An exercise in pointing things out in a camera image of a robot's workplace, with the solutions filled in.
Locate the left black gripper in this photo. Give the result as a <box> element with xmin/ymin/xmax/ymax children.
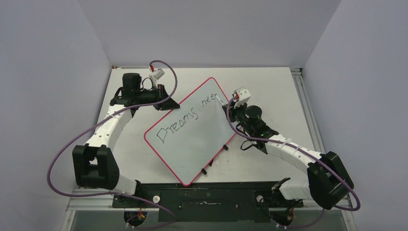
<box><xmin>136</xmin><ymin>84</ymin><xmax>180</xmax><ymax>111</ymax></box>

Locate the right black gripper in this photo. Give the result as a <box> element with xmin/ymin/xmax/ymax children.
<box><xmin>223</xmin><ymin>99</ymin><xmax>254</xmax><ymax>136</ymax></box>

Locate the pink-framed whiteboard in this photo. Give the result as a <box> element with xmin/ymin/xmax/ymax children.
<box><xmin>144</xmin><ymin>77</ymin><xmax>235</xmax><ymax>186</ymax></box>

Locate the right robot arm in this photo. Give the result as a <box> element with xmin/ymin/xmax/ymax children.
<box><xmin>222</xmin><ymin>100</ymin><xmax>361</xmax><ymax>211</ymax></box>

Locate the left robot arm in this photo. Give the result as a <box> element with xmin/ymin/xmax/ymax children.
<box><xmin>72</xmin><ymin>69</ymin><xmax>180</xmax><ymax>207</ymax></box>

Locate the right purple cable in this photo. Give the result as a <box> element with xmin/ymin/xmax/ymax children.
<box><xmin>225</xmin><ymin>95</ymin><xmax>361</xmax><ymax>212</ymax></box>

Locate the purple cable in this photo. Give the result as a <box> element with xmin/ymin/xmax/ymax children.
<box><xmin>46</xmin><ymin>59</ymin><xmax>179</xmax><ymax>198</ymax></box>
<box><xmin>225</xmin><ymin>95</ymin><xmax>361</xmax><ymax>212</ymax></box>

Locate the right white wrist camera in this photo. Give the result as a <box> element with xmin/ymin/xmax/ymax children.
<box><xmin>233</xmin><ymin>87</ymin><xmax>251</xmax><ymax>108</ymax></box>

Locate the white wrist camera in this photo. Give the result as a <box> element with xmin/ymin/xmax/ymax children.
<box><xmin>149</xmin><ymin>68</ymin><xmax>165</xmax><ymax>82</ymax></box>
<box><xmin>233</xmin><ymin>87</ymin><xmax>251</xmax><ymax>108</ymax></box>

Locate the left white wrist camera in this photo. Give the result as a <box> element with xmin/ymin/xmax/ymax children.
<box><xmin>149</xmin><ymin>68</ymin><xmax>165</xmax><ymax>82</ymax></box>

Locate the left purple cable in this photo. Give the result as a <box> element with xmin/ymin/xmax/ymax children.
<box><xmin>46</xmin><ymin>59</ymin><xmax>179</xmax><ymax>198</ymax></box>

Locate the aluminium rail right side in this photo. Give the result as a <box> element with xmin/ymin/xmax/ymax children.
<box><xmin>290</xmin><ymin>68</ymin><xmax>326</xmax><ymax>153</ymax></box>

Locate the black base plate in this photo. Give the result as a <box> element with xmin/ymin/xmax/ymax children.
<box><xmin>112</xmin><ymin>181</ymin><xmax>304</xmax><ymax>223</ymax></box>

